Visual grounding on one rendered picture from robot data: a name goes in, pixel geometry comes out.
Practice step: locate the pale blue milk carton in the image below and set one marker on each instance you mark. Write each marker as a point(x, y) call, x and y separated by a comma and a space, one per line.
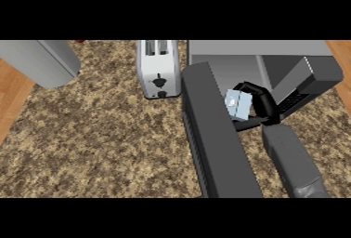
point(238, 104)

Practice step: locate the grey microwave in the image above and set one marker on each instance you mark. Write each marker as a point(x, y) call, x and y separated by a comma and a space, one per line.
point(275, 71)

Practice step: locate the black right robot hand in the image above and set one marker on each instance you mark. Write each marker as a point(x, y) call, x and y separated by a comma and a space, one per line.
point(266, 102)

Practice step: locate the small dark red object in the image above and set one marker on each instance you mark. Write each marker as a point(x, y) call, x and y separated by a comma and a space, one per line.
point(80, 41)

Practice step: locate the silver toaster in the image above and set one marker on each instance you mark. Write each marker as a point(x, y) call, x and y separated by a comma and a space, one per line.
point(160, 69)

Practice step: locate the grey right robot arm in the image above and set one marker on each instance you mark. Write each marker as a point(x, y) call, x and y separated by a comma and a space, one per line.
point(292, 161)

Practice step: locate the grey rounded appliance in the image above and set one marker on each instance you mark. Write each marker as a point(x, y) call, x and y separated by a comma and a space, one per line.
point(42, 62)

